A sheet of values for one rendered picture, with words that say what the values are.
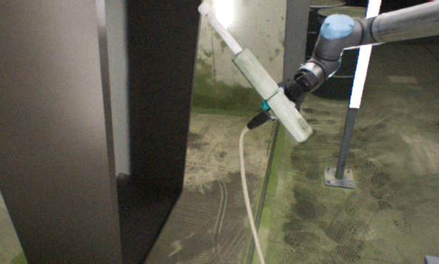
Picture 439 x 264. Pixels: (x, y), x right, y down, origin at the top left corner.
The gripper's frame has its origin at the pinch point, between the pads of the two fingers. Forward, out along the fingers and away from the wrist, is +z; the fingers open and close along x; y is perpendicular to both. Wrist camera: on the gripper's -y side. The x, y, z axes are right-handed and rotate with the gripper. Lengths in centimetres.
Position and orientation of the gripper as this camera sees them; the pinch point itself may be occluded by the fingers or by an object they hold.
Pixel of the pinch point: (272, 109)
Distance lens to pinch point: 88.9
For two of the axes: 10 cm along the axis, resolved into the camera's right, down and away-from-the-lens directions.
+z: -6.9, 5.5, -4.8
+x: -6.2, -7.9, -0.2
